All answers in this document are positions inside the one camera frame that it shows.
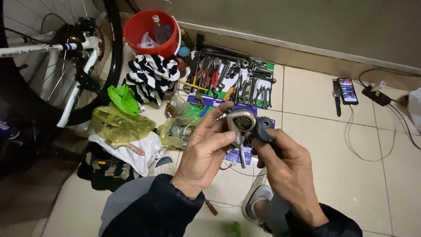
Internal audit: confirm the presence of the person's right hand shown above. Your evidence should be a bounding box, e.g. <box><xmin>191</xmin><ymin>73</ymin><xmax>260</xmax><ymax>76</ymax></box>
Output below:
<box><xmin>251</xmin><ymin>128</ymin><xmax>330</xmax><ymax>228</ymax></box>

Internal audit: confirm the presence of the person's left hand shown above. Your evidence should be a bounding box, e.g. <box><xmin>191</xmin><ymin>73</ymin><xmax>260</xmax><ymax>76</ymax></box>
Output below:
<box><xmin>171</xmin><ymin>101</ymin><xmax>236</xmax><ymax>200</ymax></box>

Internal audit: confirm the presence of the silver bicycle gear shifter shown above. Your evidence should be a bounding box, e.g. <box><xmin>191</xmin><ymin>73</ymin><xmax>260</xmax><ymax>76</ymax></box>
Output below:
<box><xmin>226</xmin><ymin>108</ymin><xmax>275</xmax><ymax>169</ymax></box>

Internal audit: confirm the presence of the clear bag of metal parts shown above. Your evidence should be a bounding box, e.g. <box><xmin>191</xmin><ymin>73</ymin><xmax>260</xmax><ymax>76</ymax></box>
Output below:
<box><xmin>157</xmin><ymin>115</ymin><xmax>202</xmax><ymax>151</ymax></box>

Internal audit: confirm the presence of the white shoe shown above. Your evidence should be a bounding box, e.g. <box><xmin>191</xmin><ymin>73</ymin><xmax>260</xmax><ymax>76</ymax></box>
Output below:
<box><xmin>241</xmin><ymin>167</ymin><xmax>275</xmax><ymax>222</ymax></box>
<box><xmin>153</xmin><ymin>156</ymin><xmax>178</xmax><ymax>177</ymax></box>

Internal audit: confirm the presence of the person's grey trouser leg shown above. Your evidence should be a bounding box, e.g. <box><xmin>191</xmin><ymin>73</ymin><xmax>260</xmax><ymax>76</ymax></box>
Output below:
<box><xmin>253</xmin><ymin>194</ymin><xmax>291</xmax><ymax>235</ymax></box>
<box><xmin>98</xmin><ymin>175</ymin><xmax>158</xmax><ymax>237</ymax></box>

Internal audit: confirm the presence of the small brown plastic bag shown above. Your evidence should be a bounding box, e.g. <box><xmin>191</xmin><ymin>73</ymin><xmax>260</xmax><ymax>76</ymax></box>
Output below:
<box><xmin>165</xmin><ymin>93</ymin><xmax>189</xmax><ymax>119</ymax></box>

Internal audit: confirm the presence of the blue green printed mat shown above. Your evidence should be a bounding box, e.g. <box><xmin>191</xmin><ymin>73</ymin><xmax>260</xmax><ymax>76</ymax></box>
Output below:
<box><xmin>183</xmin><ymin>49</ymin><xmax>276</xmax><ymax>166</ymax></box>

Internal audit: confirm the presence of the thin yellow rod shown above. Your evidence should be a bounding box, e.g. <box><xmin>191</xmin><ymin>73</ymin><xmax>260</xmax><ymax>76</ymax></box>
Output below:
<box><xmin>178</xmin><ymin>80</ymin><xmax>210</xmax><ymax>93</ymax></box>

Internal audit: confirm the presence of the yellow plastic bag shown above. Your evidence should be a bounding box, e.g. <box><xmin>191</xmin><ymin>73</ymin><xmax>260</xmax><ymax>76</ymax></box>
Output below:
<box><xmin>87</xmin><ymin>105</ymin><xmax>157</xmax><ymax>144</ymax></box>

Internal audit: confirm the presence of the heap of wrenches and pliers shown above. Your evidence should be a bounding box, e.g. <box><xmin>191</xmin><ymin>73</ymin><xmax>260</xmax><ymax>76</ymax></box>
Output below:
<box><xmin>183</xmin><ymin>48</ymin><xmax>277</xmax><ymax>110</ymax></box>

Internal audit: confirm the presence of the black wristwatch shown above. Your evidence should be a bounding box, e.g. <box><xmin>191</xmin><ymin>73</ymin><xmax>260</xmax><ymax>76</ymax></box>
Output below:
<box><xmin>332</xmin><ymin>79</ymin><xmax>343</xmax><ymax>118</ymax></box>

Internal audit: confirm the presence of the camouflage fabric bag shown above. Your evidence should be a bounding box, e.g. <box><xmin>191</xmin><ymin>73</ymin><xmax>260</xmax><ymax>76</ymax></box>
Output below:
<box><xmin>77</xmin><ymin>144</ymin><xmax>143</xmax><ymax>192</ymax></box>

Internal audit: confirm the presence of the green plastic bag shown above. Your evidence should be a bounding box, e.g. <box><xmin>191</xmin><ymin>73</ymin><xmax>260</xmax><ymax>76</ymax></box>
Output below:
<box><xmin>107</xmin><ymin>84</ymin><xmax>141</xmax><ymax>116</ymax></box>

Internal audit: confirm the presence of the black white striped cloth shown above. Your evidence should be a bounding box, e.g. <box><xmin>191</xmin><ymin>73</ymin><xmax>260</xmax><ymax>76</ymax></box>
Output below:
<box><xmin>125</xmin><ymin>54</ymin><xmax>181</xmax><ymax>106</ymax></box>

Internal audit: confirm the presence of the black smartphone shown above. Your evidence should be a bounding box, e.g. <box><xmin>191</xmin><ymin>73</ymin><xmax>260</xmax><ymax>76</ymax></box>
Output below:
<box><xmin>337</xmin><ymin>77</ymin><xmax>359</xmax><ymax>106</ymax></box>

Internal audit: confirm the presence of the black power strip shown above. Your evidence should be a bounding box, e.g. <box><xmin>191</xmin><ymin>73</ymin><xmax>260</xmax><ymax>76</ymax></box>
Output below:
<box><xmin>361</xmin><ymin>85</ymin><xmax>392</xmax><ymax>107</ymax></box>

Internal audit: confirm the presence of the white charger plug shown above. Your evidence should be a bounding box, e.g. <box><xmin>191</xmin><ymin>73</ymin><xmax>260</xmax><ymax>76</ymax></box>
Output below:
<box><xmin>370</xmin><ymin>80</ymin><xmax>387</xmax><ymax>93</ymax></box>

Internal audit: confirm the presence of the crumpled clear plastic bag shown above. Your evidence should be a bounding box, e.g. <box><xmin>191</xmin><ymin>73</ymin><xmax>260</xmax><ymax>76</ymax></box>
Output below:
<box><xmin>138</xmin><ymin>32</ymin><xmax>160</xmax><ymax>49</ymax></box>

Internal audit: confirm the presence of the clear plastic bottle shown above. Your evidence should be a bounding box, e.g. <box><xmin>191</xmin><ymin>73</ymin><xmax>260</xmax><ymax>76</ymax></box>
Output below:
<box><xmin>152</xmin><ymin>15</ymin><xmax>167</xmax><ymax>44</ymax></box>

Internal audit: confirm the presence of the red plastic bucket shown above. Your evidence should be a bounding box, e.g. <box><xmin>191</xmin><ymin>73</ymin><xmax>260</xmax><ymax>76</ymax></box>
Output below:
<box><xmin>123</xmin><ymin>9</ymin><xmax>182</xmax><ymax>59</ymax></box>

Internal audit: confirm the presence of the white plastic bag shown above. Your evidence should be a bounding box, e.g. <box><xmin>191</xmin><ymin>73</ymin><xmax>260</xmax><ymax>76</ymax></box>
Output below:
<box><xmin>407</xmin><ymin>87</ymin><xmax>421</xmax><ymax>133</ymax></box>

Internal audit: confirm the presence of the white bicycle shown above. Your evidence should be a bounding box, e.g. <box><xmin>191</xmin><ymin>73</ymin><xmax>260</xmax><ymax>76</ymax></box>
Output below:
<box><xmin>0</xmin><ymin>0</ymin><xmax>124</xmax><ymax>129</ymax></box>

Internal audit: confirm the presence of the blue shoe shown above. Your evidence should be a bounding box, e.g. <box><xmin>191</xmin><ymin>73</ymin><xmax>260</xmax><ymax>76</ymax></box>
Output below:
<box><xmin>0</xmin><ymin>119</ymin><xmax>21</xmax><ymax>141</ymax></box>

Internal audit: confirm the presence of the thin wire with white connector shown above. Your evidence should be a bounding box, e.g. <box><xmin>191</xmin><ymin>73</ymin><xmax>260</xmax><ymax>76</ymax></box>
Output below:
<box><xmin>219</xmin><ymin>160</ymin><xmax>266</xmax><ymax>177</ymax></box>

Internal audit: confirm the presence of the wooden handled screwdriver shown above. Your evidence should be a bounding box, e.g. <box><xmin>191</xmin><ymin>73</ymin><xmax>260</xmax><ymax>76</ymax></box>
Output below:
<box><xmin>204</xmin><ymin>199</ymin><xmax>219</xmax><ymax>217</ymax></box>

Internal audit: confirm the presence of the white charging cable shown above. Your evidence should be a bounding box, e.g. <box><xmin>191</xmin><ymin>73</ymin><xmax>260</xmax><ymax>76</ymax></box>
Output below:
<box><xmin>343</xmin><ymin>88</ymin><xmax>410</xmax><ymax>162</ymax></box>

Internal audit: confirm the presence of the black power cable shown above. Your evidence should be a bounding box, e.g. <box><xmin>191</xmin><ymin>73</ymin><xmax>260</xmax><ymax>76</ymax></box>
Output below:
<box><xmin>358</xmin><ymin>68</ymin><xmax>421</xmax><ymax>151</ymax></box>

